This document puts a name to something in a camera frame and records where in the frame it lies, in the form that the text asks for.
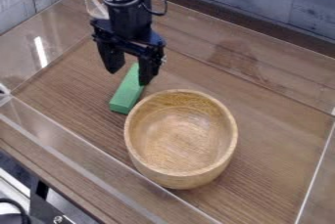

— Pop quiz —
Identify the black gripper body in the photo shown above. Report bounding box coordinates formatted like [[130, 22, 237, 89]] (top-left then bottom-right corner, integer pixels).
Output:
[[90, 0, 166, 58]]

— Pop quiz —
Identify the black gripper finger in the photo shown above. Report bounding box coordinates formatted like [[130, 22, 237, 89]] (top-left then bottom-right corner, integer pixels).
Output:
[[140, 47, 165, 86], [97, 41, 126, 73]]

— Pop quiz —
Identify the green rectangular block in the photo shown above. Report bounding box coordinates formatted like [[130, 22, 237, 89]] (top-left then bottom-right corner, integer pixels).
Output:
[[109, 63, 144, 114]]

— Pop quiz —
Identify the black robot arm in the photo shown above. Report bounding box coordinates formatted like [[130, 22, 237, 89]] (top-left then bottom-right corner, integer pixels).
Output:
[[90, 0, 168, 86]]

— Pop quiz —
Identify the round wooden bowl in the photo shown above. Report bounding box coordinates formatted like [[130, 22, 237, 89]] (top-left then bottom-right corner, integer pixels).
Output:
[[125, 89, 239, 190]]

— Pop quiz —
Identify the clear acrylic corner bracket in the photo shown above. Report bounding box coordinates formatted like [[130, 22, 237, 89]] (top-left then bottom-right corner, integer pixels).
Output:
[[85, 0, 109, 20]]

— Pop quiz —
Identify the clear acrylic enclosure wall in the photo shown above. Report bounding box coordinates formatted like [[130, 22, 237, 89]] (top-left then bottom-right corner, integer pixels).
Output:
[[0, 0, 335, 224]]

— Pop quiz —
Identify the black table leg bracket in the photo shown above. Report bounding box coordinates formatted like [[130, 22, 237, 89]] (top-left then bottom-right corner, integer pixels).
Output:
[[30, 179, 77, 224]]

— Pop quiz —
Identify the black cable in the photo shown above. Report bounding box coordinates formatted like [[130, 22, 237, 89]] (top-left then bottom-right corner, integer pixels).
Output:
[[0, 198, 31, 224]]

